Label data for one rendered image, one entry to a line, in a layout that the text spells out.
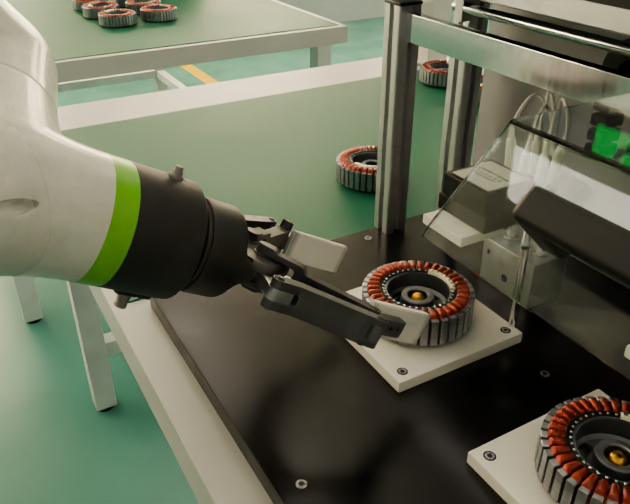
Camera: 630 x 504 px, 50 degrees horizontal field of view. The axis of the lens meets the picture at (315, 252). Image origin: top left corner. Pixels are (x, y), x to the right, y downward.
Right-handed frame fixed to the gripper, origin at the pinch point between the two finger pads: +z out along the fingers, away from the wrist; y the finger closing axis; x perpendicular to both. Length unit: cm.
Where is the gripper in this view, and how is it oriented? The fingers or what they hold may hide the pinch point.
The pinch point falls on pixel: (369, 288)
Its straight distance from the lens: 64.2
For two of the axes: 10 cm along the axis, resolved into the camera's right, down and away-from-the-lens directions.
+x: 4.3, -8.7, -2.3
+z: 7.5, 2.1, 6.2
